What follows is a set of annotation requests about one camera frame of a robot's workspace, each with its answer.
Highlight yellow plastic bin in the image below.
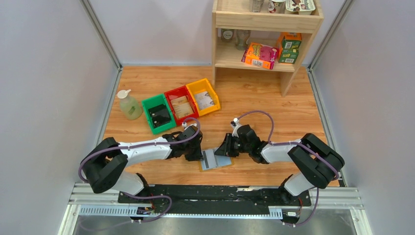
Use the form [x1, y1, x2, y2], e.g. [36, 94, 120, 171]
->
[185, 78, 221, 117]

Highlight white printed cup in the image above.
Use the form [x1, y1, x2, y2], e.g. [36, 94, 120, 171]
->
[268, 0, 286, 14]

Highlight green orange carton box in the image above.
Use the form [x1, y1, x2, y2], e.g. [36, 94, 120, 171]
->
[276, 32, 302, 64]

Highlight beige cards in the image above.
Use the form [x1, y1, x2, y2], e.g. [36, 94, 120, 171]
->
[171, 96, 194, 119]

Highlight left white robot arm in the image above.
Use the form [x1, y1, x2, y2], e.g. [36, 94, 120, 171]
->
[79, 124, 203, 195]

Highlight yellow leather card holder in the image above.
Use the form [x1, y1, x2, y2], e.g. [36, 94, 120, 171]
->
[199, 148, 234, 172]

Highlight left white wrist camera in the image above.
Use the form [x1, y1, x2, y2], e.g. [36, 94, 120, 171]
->
[182, 120, 193, 129]

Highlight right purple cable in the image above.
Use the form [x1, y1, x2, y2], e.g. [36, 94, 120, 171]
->
[236, 110, 340, 227]

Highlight white food tub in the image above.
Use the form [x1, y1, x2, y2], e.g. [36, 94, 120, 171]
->
[284, 0, 316, 15]

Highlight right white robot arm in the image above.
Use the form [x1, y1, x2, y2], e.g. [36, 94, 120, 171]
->
[215, 125, 345, 196]

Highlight silver striped credit card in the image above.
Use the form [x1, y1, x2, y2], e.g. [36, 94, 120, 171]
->
[201, 149, 218, 171]

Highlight red plastic bin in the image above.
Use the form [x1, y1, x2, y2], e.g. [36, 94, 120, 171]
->
[164, 86, 199, 126]

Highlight clear glass cup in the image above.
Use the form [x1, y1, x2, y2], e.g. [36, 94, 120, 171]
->
[235, 29, 251, 50]

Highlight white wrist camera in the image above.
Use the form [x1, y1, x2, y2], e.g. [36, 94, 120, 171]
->
[231, 117, 242, 138]
[182, 120, 193, 129]

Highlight green plastic bin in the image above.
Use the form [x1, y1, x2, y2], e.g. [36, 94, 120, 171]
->
[141, 94, 176, 135]

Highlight aluminium frame rail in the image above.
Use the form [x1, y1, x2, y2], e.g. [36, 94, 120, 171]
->
[59, 183, 372, 235]

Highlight green soap pump bottle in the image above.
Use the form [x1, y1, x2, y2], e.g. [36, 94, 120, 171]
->
[117, 90, 143, 120]

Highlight black cards in green bin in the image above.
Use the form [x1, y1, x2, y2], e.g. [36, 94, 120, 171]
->
[148, 104, 171, 128]

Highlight orange pink snack box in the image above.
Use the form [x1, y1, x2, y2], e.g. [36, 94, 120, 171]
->
[241, 43, 279, 70]

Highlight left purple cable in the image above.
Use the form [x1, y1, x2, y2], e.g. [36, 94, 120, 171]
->
[78, 117, 202, 224]

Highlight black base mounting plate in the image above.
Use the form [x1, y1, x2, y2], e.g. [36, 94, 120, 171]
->
[117, 185, 311, 215]

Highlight white cards in yellow bin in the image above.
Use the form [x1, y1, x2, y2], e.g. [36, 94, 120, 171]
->
[194, 91, 215, 110]

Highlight wooden shelf unit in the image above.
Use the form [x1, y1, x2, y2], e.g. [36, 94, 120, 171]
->
[211, 0, 324, 96]

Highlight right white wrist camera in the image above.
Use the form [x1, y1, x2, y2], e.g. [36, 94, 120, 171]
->
[231, 117, 242, 138]

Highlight purple cable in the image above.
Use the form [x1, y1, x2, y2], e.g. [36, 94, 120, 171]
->
[78, 117, 202, 224]
[236, 110, 340, 227]

